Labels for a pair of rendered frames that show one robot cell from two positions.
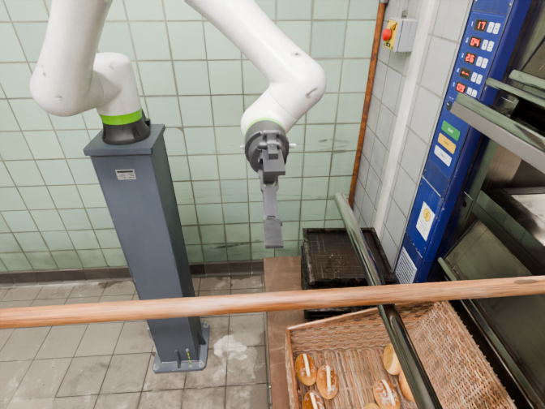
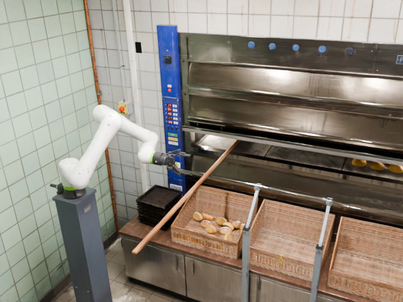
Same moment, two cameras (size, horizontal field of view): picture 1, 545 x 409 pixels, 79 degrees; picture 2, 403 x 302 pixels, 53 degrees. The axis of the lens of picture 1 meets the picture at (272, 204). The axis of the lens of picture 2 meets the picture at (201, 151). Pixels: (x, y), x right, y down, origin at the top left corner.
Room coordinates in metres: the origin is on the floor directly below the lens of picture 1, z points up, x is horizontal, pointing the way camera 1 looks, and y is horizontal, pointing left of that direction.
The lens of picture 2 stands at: (-0.90, 2.08, 2.60)
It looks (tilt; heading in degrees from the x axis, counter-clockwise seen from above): 25 degrees down; 300
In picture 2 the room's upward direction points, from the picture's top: 2 degrees counter-clockwise
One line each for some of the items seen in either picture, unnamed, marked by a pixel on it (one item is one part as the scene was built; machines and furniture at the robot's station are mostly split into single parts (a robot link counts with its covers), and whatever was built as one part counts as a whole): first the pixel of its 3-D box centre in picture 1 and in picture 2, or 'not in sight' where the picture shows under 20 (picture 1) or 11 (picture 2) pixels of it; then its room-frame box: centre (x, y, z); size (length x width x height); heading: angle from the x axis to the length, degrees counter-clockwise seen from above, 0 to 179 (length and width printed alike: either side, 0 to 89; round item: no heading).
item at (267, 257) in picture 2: not in sight; (288, 238); (-0.21, -0.33, 0.72); 0.56 x 0.49 x 0.28; 3
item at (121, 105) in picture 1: (110, 88); (71, 173); (1.01, 0.48, 1.36); 0.16 x 0.13 x 0.19; 155
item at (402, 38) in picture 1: (400, 34); (125, 107); (1.32, -0.46, 1.46); 0.10 x 0.07 x 0.10; 4
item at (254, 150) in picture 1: (268, 161); (168, 160); (0.57, 0.01, 1.33); 0.09 x 0.07 x 0.08; 4
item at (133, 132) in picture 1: (129, 120); (67, 187); (1.07, 0.48, 1.23); 0.26 x 0.15 x 0.06; 4
